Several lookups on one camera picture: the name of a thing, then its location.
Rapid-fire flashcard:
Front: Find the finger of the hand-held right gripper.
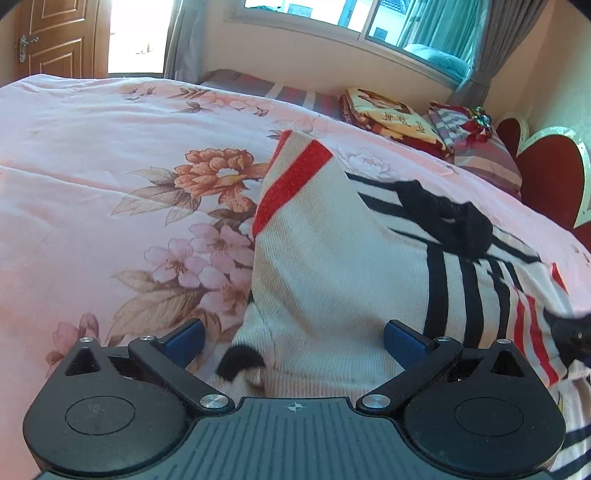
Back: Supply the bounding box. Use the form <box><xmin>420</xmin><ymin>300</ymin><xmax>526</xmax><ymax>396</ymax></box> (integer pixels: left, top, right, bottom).
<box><xmin>551</xmin><ymin>313</ymin><xmax>591</xmax><ymax>366</ymax></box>

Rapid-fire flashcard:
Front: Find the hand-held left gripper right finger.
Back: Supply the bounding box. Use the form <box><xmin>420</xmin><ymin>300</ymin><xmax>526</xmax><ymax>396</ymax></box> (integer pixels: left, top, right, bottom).
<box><xmin>355</xmin><ymin>319</ymin><xmax>532</xmax><ymax>411</ymax></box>

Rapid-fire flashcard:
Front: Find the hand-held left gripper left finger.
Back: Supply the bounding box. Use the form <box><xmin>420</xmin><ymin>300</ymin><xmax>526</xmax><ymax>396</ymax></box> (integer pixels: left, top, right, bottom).
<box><xmin>60</xmin><ymin>318</ymin><xmax>236</xmax><ymax>414</ymax></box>

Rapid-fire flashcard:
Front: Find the striped knit sweater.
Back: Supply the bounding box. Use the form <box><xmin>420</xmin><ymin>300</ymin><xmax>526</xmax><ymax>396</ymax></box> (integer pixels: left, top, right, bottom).
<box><xmin>205</xmin><ymin>130</ymin><xmax>591</xmax><ymax>480</ymax></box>

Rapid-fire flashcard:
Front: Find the red scalloped headboard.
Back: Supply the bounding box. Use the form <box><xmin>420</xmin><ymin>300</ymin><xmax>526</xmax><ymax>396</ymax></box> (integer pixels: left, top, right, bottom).
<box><xmin>496</xmin><ymin>113</ymin><xmax>591</xmax><ymax>254</ymax></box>

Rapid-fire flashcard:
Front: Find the striped pillow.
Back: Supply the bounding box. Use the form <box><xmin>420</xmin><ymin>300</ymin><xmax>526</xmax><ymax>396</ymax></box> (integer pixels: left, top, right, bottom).
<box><xmin>427</xmin><ymin>102</ymin><xmax>523</xmax><ymax>200</ymax></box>

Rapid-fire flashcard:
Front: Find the pink floral blanket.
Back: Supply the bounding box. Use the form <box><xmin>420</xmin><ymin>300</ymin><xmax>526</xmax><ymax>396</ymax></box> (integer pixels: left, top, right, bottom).
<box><xmin>0</xmin><ymin>74</ymin><xmax>591</xmax><ymax>480</ymax></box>

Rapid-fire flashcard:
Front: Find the folded yellow red blanket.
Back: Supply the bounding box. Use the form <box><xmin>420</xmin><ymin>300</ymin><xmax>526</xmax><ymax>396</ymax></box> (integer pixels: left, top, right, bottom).
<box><xmin>339</xmin><ymin>88</ymin><xmax>452</xmax><ymax>160</ymax></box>

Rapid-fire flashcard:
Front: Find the striped bed sheet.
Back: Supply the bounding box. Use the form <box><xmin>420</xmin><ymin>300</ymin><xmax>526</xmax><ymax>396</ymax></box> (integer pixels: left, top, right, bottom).
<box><xmin>198</xmin><ymin>69</ymin><xmax>343</xmax><ymax>121</ymax></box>

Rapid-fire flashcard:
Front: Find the grey curtain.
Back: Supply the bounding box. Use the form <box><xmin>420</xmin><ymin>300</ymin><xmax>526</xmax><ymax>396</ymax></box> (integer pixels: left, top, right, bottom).
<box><xmin>164</xmin><ymin>0</ymin><xmax>209</xmax><ymax>85</ymax></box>
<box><xmin>449</xmin><ymin>0</ymin><xmax>555</xmax><ymax>110</ymax></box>

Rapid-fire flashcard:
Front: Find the sheer teal curtain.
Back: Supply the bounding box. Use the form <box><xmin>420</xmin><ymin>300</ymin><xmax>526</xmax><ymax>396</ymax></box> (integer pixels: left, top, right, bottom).
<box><xmin>397</xmin><ymin>0</ymin><xmax>490</xmax><ymax>61</ymax></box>

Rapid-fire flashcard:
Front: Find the brown wooden door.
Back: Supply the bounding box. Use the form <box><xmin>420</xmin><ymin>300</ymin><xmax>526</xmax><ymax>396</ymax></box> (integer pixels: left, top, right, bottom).
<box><xmin>13</xmin><ymin>0</ymin><xmax>112</xmax><ymax>89</ymax></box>

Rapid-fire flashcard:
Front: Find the sliding window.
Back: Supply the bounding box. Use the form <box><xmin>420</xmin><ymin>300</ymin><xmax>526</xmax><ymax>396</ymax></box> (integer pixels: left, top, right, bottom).
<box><xmin>225</xmin><ymin>0</ymin><xmax>490</xmax><ymax>85</ymax></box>

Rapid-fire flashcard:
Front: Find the metal door handle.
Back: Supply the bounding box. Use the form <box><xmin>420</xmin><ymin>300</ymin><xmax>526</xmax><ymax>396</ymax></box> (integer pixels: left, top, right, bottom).
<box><xmin>17</xmin><ymin>34</ymin><xmax>40</xmax><ymax>64</ymax></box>

